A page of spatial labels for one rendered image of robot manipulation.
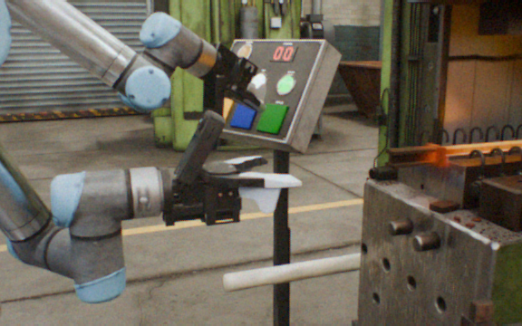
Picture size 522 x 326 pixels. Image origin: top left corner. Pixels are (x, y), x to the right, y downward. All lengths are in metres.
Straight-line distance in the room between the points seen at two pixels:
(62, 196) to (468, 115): 0.89
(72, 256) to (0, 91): 7.94
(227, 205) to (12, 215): 0.31
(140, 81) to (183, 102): 4.80
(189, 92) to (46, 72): 3.44
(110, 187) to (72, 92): 7.93
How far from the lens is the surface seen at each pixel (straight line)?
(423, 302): 0.98
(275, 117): 1.27
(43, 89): 8.66
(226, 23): 5.61
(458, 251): 0.87
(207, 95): 1.14
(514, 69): 1.34
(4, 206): 0.82
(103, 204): 0.75
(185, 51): 1.06
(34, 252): 0.87
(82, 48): 0.92
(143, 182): 0.75
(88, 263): 0.78
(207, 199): 0.77
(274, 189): 0.76
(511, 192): 0.86
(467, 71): 1.24
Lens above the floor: 1.20
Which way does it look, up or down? 14 degrees down
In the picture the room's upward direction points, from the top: straight up
